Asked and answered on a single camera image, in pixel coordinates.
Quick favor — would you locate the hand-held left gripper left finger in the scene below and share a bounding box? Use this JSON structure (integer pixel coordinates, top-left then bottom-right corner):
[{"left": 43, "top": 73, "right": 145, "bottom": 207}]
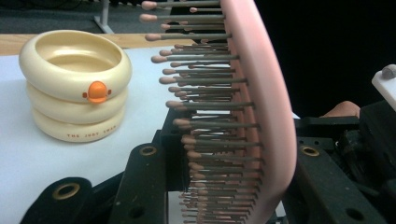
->
[{"left": 160, "top": 108, "right": 191, "bottom": 192}]

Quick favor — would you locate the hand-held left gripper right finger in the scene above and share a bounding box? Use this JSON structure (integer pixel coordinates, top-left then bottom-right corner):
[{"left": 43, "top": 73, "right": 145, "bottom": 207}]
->
[{"left": 293, "top": 116, "right": 361, "bottom": 151}]

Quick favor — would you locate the pink hairbrush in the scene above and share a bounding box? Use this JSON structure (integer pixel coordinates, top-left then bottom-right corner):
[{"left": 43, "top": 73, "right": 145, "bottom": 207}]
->
[{"left": 138, "top": 0, "right": 299, "bottom": 224}]

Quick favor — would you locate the cream ringed duck-face container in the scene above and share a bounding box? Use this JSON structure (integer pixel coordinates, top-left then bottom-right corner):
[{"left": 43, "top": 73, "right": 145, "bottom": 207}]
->
[{"left": 18, "top": 29, "right": 134, "bottom": 144}]

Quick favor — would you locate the white metal stand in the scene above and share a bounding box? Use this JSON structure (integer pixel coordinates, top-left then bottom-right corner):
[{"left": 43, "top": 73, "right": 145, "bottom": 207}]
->
[{"left": 92, "top": 0, "right": 115, "bottom": 35}]

